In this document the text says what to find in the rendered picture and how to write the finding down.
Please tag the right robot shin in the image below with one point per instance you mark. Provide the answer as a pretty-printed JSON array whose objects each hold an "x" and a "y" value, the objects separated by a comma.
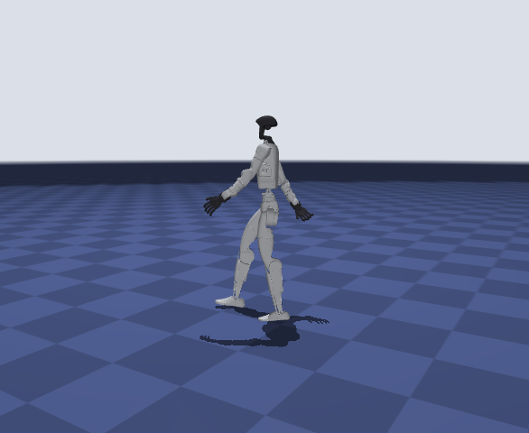
[{"x": 241, "y": 273}]

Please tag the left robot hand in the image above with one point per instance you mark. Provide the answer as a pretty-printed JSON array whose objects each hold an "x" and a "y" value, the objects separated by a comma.
[{"x": 214, "y": 203}]

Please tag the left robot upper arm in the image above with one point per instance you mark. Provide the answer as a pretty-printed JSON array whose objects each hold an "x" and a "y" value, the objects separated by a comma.
[{"x": 262, "y": 152}]

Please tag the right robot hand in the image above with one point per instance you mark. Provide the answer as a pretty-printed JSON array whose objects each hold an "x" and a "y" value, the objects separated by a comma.
[{"x": 301, "y": 211}]

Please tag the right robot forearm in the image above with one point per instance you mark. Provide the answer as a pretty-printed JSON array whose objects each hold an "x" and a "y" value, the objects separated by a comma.
[{"x": 286, "y": 188}]

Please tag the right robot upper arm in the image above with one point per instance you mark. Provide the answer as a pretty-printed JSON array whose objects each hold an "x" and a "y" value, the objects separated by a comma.
[{"x": 281, "y": 176}]

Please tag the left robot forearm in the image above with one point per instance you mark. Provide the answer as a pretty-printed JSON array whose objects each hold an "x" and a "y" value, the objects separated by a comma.
[{"x": 238, "y": 185}]

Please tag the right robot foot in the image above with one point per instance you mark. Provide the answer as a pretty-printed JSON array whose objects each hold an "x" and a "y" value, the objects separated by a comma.
[{"x": 231, "y": 302}]

